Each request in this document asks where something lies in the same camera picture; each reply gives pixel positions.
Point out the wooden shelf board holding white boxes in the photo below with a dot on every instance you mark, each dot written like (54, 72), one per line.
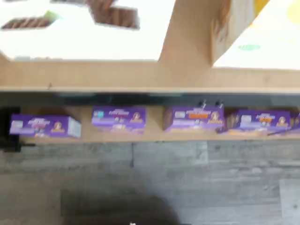
(117, 75)

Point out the black metal shelf rail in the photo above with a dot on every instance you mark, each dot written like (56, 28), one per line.
(140, 99)

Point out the white box with yellow label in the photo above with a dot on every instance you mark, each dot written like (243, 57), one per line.
(269, 47)

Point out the black bolt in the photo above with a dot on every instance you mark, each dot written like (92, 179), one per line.
(219, 103)
(201, 103)

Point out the white box with chocolate picture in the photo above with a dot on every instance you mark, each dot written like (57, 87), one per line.
(93, 42)

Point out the purple snack box orange stripe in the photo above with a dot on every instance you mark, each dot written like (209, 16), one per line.
(192, 118)

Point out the purple box with white side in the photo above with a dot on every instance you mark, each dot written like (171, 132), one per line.
(42, 126)

